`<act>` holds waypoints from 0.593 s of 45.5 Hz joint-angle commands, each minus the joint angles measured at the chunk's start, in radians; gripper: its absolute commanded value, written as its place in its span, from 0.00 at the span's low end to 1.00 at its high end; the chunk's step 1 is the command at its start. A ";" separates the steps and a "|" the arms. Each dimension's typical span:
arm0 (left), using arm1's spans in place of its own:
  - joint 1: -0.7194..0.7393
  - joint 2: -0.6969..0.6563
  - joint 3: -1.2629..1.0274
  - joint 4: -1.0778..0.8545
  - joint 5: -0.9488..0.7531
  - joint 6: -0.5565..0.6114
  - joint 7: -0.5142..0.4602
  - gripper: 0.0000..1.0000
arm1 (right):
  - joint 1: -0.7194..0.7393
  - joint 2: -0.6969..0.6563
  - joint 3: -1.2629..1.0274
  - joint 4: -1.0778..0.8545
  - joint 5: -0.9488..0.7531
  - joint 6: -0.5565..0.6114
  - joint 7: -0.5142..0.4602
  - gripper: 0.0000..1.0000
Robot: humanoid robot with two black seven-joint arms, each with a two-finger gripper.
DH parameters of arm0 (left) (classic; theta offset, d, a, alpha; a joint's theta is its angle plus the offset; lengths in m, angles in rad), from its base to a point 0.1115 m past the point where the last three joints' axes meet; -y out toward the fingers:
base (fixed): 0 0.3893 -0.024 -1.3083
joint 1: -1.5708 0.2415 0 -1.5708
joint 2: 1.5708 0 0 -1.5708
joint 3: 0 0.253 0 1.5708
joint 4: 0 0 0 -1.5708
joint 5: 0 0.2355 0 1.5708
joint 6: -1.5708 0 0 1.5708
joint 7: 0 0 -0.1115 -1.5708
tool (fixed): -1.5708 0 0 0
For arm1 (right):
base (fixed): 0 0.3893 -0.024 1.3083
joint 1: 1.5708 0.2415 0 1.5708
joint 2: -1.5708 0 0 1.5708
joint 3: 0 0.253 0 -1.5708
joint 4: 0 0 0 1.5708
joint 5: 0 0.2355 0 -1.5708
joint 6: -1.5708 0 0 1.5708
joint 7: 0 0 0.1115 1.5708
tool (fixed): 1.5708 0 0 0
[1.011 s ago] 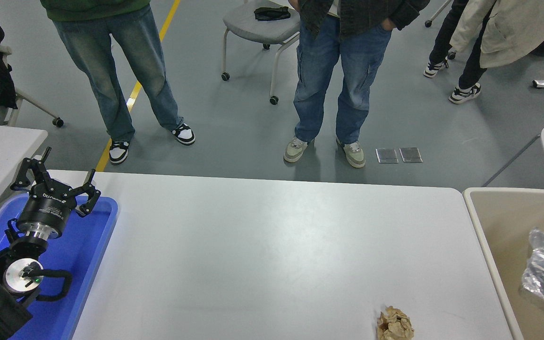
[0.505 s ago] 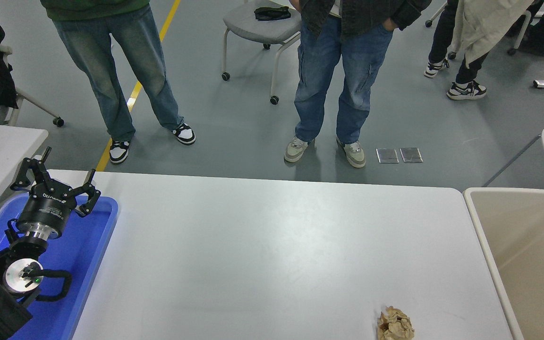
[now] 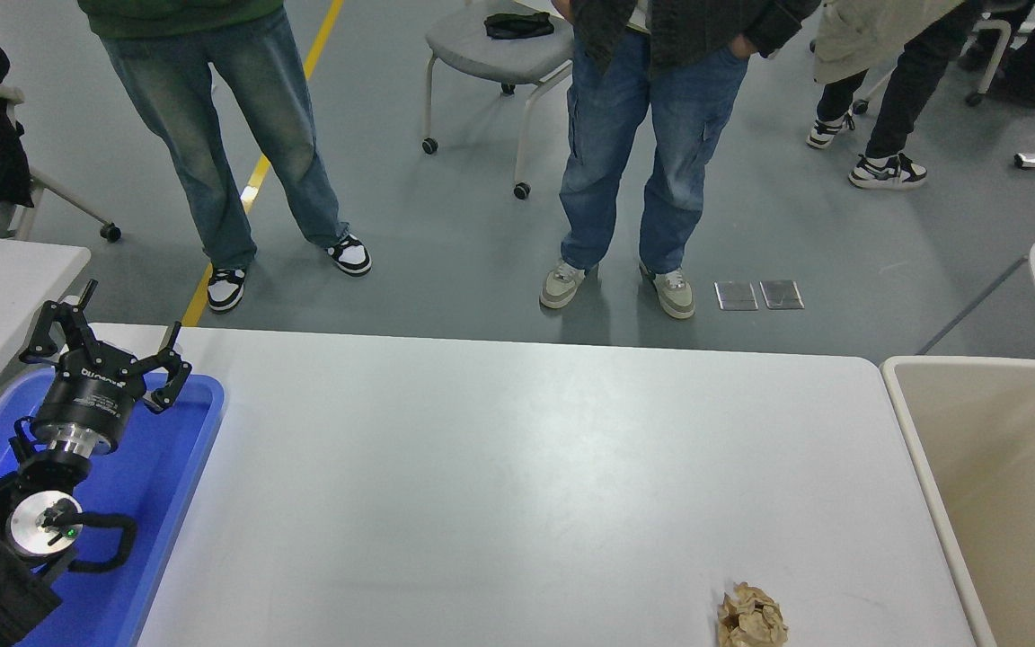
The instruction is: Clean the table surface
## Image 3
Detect white-framed wheeled chair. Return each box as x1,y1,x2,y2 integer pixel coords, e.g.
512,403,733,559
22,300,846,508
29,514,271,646
0,88,121,244

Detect grey wheeled chair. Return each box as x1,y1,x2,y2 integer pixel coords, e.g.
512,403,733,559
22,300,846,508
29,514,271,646
420,0,574,200

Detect metal floor plate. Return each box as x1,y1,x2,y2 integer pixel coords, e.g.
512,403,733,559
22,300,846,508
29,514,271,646
759,279,804,311
714,281,759,312

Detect white-legged wheeled chair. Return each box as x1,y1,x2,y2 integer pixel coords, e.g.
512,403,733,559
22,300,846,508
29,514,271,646
852,0,1035,114

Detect small black pouch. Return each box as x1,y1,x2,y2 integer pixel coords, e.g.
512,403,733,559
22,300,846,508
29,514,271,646
483,12,556,40

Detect blue plastic tray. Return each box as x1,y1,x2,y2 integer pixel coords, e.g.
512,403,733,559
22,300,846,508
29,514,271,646
0,368,226,647

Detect tan paper ball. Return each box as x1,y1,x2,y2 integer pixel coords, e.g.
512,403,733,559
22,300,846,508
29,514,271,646
717,581,790,647

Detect large pale bin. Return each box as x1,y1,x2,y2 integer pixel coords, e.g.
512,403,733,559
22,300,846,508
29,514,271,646
880,356,1035,647

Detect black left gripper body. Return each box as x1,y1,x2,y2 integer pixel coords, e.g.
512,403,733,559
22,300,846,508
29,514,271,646
31,356,148,443

